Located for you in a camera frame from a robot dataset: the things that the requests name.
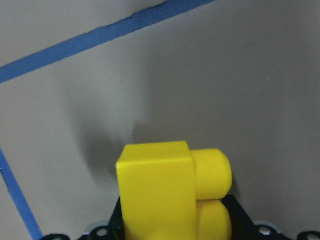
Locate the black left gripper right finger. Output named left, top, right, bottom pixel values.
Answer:
left=222, top=195, right=255, bottom=240

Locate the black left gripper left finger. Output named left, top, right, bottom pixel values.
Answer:
left=108, top=198, right=125, bottom=240

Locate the yellow toy block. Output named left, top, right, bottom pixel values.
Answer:
left=116, top=141, right=233, bottom=240

